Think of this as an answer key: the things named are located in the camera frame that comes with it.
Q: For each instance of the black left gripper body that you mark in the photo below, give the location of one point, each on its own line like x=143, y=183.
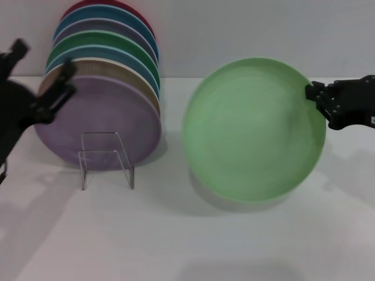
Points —
x=13, y=111

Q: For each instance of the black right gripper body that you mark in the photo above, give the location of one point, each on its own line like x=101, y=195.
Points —
x=356, y=102

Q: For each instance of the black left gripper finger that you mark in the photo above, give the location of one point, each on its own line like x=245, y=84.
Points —
x=57, y=90
x=13, y=57

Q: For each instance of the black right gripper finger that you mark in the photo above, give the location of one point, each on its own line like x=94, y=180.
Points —
x=317, y=92
x=328, y=110

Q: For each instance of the light green plate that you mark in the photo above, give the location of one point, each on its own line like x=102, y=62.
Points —
x=252, y=131

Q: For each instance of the beige tan plate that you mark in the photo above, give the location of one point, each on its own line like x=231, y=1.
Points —
x=102, y=68

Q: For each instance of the light blue plate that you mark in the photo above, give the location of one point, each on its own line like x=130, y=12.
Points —
x=93, y=52

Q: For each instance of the lilac purple plate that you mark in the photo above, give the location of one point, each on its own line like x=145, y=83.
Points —
x=105, y=117

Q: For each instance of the dark green plate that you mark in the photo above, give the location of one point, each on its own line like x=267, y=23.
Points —
x=96, y=39

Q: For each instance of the grey purple plate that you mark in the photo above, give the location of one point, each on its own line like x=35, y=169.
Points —
x=102, y=25

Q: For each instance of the teal blue plate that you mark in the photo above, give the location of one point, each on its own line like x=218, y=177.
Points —
x=102, y=13

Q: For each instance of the clear acrylic plate rack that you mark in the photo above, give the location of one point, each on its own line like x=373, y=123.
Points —
x=131, y=175

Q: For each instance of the maroon red plate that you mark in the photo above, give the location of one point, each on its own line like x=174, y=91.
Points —
x=144, y=18

